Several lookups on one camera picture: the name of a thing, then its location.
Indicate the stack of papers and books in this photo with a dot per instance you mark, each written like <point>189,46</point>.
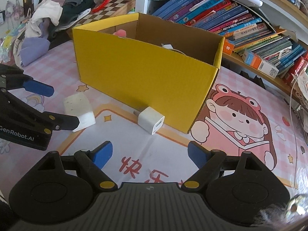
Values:
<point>299,84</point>

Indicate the orange white medicine box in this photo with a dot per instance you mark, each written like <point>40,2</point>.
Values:
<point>256,62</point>

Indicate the white rectangular eraser block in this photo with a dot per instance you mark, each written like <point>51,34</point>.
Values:
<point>79,106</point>

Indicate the pile of clothes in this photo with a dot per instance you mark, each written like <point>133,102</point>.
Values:
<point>49,18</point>

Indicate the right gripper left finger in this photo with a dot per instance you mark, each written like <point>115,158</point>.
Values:
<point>90,165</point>

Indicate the small white usb charger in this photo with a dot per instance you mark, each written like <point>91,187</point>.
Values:
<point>149,120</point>

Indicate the pink plush pig toy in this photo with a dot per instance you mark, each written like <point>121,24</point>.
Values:
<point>120,33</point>

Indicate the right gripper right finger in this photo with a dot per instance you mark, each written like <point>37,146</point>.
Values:
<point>209,165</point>

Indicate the row of leaning books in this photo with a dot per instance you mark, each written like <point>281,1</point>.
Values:
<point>241,26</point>

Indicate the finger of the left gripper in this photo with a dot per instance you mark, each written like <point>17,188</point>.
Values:
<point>38,88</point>
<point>53,121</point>

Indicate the wooden chess board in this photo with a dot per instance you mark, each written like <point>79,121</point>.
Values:
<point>112,9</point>

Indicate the yellow cardboard box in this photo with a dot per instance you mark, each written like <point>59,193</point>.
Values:
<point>140,73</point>

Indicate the white bookshelf frame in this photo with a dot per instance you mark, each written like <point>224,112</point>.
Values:
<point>277,12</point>

